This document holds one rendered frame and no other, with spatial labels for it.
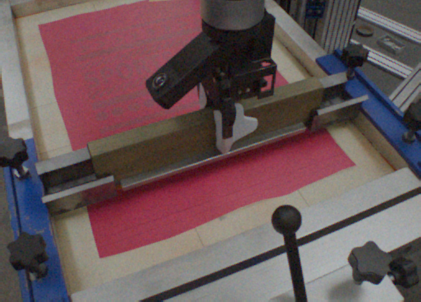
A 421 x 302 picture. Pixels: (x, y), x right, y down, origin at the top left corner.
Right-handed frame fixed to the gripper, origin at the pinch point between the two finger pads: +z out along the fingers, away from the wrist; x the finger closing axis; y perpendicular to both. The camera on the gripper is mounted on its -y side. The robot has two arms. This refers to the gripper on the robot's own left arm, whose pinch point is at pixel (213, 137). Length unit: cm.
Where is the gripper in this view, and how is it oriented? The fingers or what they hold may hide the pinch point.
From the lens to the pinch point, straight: 66.0
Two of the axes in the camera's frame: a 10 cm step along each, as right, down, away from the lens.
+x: -3.9, -6.8, 6.3
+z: 0.0, 6.8, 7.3
